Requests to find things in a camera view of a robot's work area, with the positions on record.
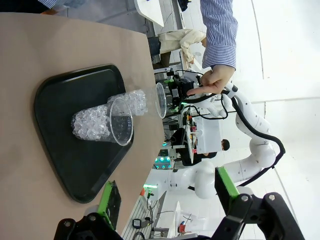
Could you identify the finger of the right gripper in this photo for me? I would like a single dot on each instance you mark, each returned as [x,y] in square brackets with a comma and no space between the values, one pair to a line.
[172,78]
[176,105]

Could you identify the aluminium slotted base plate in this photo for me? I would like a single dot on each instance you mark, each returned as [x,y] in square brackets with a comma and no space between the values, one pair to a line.
[140,212]

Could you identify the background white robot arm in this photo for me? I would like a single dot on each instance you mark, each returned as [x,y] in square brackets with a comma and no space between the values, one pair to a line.
[217,110]

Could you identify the black plastic serving tray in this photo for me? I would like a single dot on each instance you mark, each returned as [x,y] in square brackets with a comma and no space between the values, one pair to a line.
[65,155]

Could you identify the clear plastic iced cup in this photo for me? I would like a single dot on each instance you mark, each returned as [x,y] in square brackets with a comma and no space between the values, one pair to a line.
[92,122]
[136,100]

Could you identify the person's right forearm striped sleeve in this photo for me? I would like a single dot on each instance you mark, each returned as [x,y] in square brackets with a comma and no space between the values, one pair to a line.
[220,32]

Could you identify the black device with white label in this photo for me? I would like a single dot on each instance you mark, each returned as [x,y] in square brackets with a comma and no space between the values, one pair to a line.
[138,223]

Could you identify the dark-haired person in black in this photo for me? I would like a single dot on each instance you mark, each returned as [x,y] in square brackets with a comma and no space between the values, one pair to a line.
[226,145]

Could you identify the orange emergency stop button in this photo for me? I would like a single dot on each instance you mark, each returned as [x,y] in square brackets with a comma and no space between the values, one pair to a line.
[142,192]

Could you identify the white rectangular panel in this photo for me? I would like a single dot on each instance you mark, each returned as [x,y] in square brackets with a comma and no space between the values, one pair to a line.
[210,135]

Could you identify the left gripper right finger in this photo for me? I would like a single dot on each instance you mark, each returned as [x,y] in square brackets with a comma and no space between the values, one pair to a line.
[240,210]

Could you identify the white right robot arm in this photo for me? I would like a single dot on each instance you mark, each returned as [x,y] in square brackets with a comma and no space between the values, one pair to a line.
[260,150]

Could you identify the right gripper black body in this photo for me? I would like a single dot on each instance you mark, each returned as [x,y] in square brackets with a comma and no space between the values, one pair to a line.
[181,87]

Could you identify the person in cream jacket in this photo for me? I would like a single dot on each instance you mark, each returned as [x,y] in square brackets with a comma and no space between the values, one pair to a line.
[180,40]

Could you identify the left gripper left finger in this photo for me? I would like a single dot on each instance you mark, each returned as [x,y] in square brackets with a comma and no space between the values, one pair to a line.
[110,200]

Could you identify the person's right hand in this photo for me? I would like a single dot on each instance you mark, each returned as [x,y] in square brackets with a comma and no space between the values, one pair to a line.
[217,80]

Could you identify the computer case with lit fans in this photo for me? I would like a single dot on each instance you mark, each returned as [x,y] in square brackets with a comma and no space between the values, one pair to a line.
[162,160]

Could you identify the white side table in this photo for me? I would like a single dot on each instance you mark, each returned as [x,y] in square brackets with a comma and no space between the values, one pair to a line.
[150,10]

